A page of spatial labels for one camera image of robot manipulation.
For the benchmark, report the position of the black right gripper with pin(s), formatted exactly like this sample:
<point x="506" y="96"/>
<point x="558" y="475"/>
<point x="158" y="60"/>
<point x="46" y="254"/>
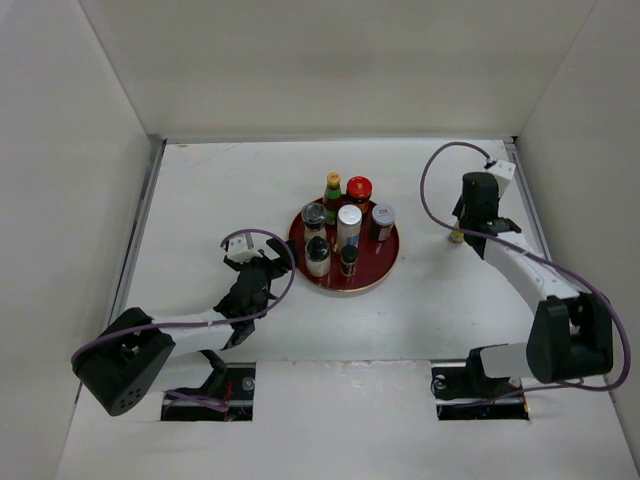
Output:
<point x="458" y="208"/>

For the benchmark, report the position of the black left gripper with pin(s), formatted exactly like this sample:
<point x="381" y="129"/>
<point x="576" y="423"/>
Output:
<point x="281" y="251"/>

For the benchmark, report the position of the yellow label oil bottle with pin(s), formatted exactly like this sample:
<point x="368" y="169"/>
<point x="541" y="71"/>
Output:
<point x="456" y="237"/>

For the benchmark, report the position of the glass shaker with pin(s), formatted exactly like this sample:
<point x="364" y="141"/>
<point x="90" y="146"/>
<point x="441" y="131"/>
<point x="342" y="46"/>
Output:
<point x="313" y="216"/>
<point x="318" y="257"/>

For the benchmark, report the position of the grey lid spice jar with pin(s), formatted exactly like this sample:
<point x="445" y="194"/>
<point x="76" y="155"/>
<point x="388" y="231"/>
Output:
<point x="383" y="218"/>

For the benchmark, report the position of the small dark pepper bottle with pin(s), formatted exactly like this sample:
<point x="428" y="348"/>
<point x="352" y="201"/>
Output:
<point x="349" y="256"/>

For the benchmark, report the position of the green label sauce bottle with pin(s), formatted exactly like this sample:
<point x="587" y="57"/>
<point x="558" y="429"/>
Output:
<point x="333" y="197"/>

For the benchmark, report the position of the white tall canister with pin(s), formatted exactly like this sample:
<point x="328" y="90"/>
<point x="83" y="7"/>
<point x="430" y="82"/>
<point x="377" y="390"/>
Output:
<point x="349" y="220"/>

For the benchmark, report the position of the red lid sauce jar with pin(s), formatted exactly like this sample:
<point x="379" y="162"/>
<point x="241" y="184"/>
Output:
<point x="358" y="193"/>

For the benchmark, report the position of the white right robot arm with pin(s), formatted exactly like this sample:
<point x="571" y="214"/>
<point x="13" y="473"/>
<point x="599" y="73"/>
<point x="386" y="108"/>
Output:
<point x="571" y="333"/>

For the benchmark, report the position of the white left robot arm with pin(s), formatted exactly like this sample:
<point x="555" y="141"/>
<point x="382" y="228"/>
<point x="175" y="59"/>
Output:
<point x="136" y="354"/>

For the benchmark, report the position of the red round tray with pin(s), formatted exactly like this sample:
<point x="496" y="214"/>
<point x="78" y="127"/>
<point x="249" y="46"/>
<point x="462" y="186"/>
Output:
<point x="375" y="261"/>

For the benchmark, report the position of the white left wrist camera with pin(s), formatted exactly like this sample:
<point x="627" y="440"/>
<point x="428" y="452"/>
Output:
<point x="241" y="249"/>

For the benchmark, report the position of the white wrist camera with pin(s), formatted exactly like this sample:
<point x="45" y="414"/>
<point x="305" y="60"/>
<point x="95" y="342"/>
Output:
<point x="241" y="249"/>
<point x="503" y="171"/>

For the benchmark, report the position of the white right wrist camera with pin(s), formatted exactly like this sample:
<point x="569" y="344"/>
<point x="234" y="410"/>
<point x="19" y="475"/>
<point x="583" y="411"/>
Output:
<point x="503" y="171"/>

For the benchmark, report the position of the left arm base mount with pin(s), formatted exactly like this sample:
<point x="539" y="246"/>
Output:
<point x="223" y="392"/>

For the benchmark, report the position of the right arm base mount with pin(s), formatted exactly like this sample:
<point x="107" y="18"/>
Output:
<point x="463" y="395"/>

